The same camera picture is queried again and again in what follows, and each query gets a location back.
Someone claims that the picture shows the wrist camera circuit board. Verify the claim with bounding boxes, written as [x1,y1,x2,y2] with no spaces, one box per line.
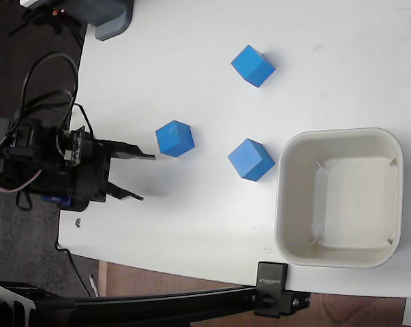
[62,125,92,167]

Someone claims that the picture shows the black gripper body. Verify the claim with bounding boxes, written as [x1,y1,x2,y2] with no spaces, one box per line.
[57,136,112,212]

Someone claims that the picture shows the black device with orange light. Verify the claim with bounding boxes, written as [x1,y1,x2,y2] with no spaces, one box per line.
[7,0,87,39]

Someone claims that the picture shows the thin black cable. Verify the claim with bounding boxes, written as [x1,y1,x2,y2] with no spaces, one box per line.
[56,242,91,298]

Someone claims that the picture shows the scuffed blue cube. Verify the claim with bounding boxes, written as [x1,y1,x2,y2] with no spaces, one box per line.
[155,119,196,159]

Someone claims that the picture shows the white cable end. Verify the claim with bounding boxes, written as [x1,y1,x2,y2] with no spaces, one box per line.
[88,273,100,298]

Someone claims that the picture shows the white plastic bin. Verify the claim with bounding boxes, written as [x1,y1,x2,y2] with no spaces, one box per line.
[273,127,405,268]

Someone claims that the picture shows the black looped cable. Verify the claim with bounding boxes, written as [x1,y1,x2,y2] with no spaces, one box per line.
[20,51,93,137]

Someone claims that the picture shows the black aluminium rail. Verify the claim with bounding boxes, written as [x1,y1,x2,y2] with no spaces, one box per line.
[0,279,260,327]

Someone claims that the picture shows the gray plastic stand base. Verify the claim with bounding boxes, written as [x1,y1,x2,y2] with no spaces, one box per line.
[62,0,136,42]

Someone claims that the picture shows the black table clamp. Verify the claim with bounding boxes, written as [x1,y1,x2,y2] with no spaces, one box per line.
[253,261,311,319]

